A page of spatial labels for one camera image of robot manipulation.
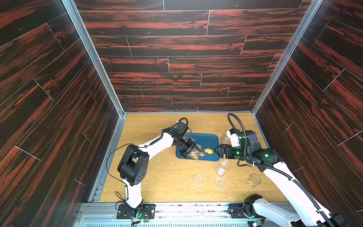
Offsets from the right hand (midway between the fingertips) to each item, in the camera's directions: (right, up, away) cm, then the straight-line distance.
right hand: (223, 148), depth 76 cm
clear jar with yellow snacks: (-16, -4, +5) cm, 17 cm away
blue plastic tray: (-6, +1, +27) cm, 27 cm away
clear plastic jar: (+3, -12, +9) cm, 15 cm away
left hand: (-12, -4, +6) cm, 14 cm away
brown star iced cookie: (-9, -7, +18) cm, 21 cm away
